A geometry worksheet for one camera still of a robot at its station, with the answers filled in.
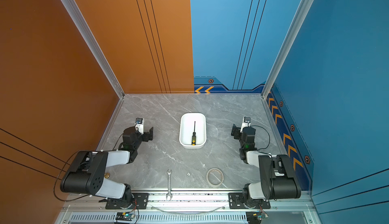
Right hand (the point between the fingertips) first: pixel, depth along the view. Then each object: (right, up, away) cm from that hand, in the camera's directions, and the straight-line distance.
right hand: (240, 125), depth 92 cm
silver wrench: (-41, -34, -15) cm, 55 cm away
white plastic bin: (-34, -2, +7) cm, 34 cm away
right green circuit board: (0, -40, -23) cm, 46 cm away
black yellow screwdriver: (-29, -8, +2) cm, 30 cm away
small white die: (-31, -25, -11) cm, 42 cm away
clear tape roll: (-17, -27, -11) cm, 34 cm away
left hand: (-59, 0, +1) cm, 59 cm away
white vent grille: (-43, -40, -23) cm, 63 cm away
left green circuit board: (-61, -40, -22) cm, 76 cm away
